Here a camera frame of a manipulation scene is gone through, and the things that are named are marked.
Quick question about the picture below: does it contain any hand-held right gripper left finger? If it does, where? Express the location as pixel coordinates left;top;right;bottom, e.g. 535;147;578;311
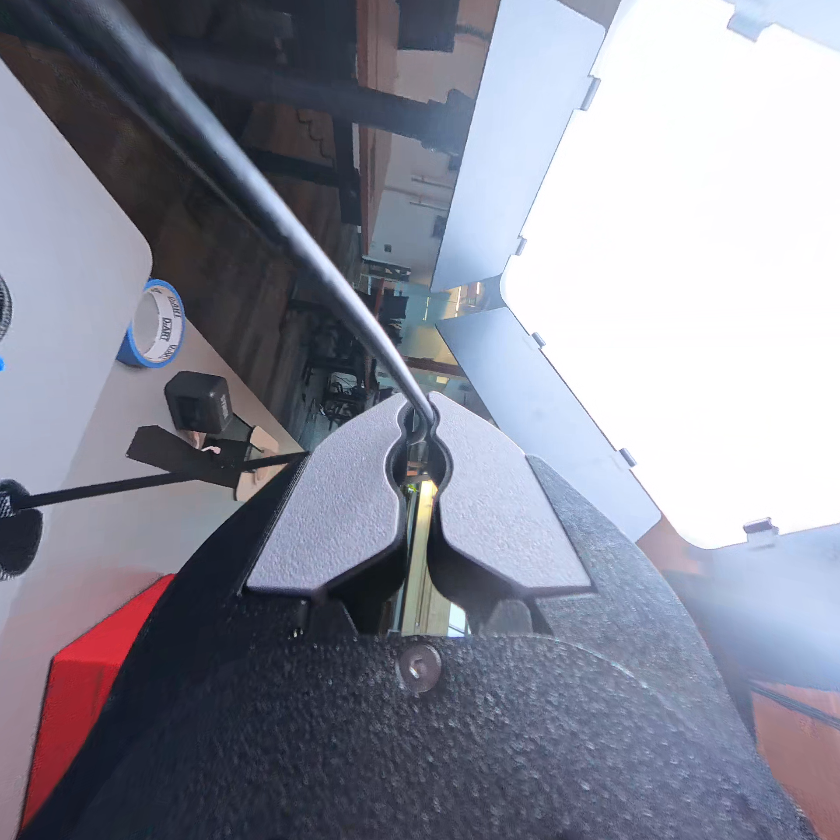
246;392;412;599

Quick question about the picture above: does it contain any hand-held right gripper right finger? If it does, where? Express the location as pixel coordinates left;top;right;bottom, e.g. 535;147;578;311
425;392;595;599

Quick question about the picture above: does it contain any black rubber power cable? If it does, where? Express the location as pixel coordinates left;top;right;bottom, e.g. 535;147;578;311
0;0;439;513

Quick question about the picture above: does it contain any wooden easel with black panel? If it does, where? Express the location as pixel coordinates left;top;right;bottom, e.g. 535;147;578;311
126;425;309;501

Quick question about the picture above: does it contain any small black cube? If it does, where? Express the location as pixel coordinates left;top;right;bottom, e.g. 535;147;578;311
164;372;235;434

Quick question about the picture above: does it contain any blue tape roll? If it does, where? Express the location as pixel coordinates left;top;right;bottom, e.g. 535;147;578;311
117;279;186;368

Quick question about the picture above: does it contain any red storage bin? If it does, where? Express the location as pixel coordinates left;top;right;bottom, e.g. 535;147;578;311
20;574;177;833

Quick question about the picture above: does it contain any black velcro cable strap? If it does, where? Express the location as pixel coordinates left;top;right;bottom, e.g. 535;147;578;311
0;478;44;583

